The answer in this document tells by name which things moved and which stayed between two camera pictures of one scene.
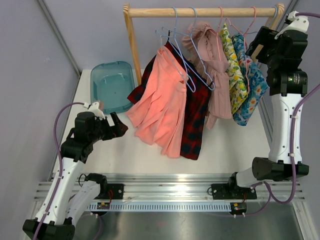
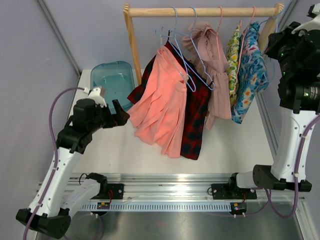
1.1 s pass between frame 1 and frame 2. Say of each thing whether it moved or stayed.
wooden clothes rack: stayed
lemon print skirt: moved
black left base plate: stayed
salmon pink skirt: stayed
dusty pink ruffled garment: stayed
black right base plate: stayed
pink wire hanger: moved
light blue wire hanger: moved
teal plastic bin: stayed
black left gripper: moved
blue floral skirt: moved
